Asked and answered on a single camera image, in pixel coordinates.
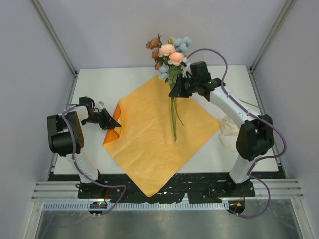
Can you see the orange wrapping paper sheet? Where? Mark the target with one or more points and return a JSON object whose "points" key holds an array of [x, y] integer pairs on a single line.
{"points": [[146, 146]]}

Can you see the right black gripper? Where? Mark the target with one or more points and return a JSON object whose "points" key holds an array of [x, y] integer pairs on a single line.
{"points": [[178, 90]]}

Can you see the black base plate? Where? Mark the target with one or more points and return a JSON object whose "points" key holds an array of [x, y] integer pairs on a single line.
{"points": [[198, 187]]}

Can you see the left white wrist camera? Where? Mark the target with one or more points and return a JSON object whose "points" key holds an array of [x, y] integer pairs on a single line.
{"points": [[99, 105]]}

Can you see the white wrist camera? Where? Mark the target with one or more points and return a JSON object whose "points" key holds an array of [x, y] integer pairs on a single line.
{"points": [[186, 70], [99, 105]]}

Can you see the right aluminium frame post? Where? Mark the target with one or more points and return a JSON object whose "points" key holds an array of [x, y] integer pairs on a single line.
{"points": [[276, 26]]}

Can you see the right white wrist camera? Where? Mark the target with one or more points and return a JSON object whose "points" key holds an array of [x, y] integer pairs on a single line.
{"points": [[186, 70]]}

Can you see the cream ribbon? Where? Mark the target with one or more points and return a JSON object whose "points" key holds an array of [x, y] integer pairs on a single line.
{"points": [[228, 134]]}

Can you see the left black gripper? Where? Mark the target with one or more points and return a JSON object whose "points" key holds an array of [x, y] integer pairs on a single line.
{"points": [[109, 123]]}

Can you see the fake flower bouquet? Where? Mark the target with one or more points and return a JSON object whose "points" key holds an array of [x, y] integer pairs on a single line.
{"points": [[170, 58]]}

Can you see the white slotted cable duct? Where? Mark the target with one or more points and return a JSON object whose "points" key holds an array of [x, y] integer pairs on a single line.
{"points": [[98, 206]]}

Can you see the aluminium frame post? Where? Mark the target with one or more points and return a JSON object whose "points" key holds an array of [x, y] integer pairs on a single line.
{"points": [[49, 27], [276, 26]]}

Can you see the left aluminium frame post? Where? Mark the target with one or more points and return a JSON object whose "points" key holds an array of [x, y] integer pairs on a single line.
{"points": [[49, 27]]}

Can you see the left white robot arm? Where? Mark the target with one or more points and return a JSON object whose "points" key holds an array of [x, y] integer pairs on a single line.
{"points": [[65, 136]]}

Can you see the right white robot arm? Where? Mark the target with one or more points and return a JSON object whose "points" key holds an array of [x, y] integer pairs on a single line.
{"points": [[255, 136]]}

